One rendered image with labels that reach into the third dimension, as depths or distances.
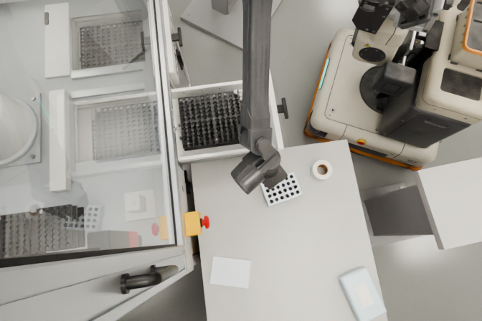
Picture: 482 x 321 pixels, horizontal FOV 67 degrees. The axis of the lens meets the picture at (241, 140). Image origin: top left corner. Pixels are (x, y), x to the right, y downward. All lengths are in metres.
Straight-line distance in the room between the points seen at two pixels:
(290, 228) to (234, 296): 0.29
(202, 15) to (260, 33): 1.63
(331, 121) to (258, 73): 1.13
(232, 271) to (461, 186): 0.86
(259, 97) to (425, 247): 1.63
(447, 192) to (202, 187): 0.87
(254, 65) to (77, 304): 0.59
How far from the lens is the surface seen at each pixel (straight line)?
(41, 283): 0.35
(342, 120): 1.94
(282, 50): 2.36
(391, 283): 2.21
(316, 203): 1.32
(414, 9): 1.12
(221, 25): 2.39
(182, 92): 1.28
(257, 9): 0.82
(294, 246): 1.31
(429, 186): 1.47
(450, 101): 1.54
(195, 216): 1.15
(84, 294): 0.43
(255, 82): 0.83
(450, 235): 1.48
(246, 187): 0.89
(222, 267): 1.28
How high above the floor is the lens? 2.05
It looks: 75 degrees down
